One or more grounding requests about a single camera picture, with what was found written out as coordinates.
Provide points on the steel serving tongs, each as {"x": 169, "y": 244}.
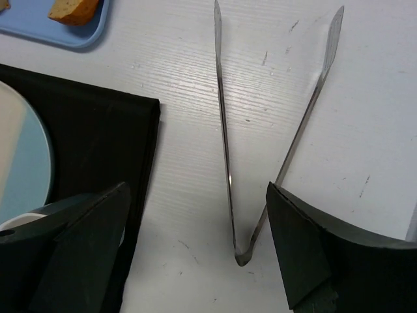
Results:
{"x": 334, "y": 31}

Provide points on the blue plastic tray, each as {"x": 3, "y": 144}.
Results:
{"x": 29, "y": 19}

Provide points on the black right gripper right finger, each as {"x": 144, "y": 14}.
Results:
{"x": 329, "y": 265}

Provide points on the black cloth placemat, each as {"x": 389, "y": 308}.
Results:
{"x": 100, "y": 137}

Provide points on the teal ceramic mug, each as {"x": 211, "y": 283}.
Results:
{"x": 19, "y": 218}

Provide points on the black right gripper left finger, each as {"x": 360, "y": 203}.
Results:
{"x": 63, "y": 262}

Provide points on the brown bread slice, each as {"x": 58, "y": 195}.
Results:
{"x": 73, "y": 12}

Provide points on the cream and blue plate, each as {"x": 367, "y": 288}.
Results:
{"x": 26, "y": 156}

